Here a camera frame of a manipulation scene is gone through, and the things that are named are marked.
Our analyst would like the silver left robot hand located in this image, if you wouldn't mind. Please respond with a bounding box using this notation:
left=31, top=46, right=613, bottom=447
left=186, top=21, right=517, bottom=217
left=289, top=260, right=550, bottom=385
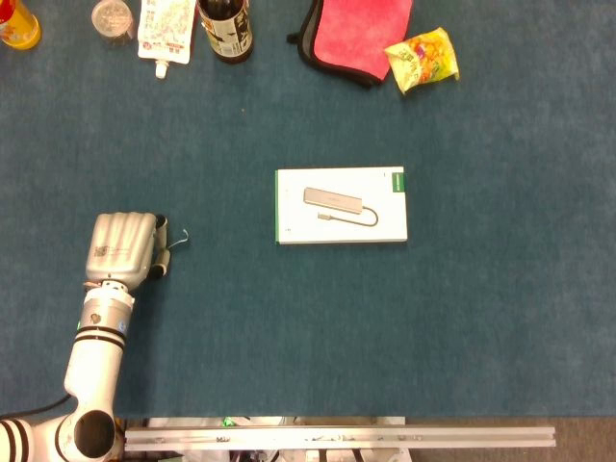
left=84, top=212, right=172, bottom=294

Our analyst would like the pale green paper strip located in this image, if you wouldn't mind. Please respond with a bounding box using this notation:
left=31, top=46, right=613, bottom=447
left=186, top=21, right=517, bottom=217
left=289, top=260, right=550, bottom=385
left=166, top=228, right=191, bottom=252

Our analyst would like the white paper box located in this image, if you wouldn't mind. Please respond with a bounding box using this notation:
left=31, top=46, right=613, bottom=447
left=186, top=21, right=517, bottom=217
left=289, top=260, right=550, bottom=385
left=274, top=166, right=409, bottom=246

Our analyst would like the pink microfiber cloth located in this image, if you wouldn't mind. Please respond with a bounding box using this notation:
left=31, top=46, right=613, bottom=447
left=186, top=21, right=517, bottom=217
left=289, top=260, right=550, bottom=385
left=286, top=0, right=414, bottom=90

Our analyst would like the blue felt table cover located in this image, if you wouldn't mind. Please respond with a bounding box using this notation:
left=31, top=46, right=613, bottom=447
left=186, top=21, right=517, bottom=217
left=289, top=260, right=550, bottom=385
left=0, top=0, right=616, bottom=419

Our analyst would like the white spout pouch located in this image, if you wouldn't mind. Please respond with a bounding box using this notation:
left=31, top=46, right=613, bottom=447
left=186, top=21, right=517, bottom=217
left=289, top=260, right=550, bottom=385
left=137, top=0, right=198, bottom=80

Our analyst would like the small clear jar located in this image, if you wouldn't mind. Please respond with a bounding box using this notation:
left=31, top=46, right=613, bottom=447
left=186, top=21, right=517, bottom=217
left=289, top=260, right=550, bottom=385
left=90, top=0, right=137, bottom=49

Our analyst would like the orange juice bottle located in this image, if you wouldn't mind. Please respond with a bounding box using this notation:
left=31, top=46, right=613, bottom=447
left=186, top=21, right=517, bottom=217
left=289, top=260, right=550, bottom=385
left=0, top=0, right=42, bottom=52

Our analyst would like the dark sauce bottle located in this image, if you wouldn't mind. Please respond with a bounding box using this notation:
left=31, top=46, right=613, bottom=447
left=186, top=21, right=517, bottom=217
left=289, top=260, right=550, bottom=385
left=196, top=0, right=255, bottom=64

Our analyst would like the yellow snack bag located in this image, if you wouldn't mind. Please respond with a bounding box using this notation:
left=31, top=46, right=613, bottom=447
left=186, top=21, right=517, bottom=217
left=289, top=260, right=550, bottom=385
left=383, top=27, right=461, bottom=96

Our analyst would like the aluminium profile rail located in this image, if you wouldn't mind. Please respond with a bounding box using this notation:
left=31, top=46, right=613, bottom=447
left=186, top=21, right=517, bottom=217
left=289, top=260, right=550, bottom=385
left=123, top=424, right=557, bottom=452

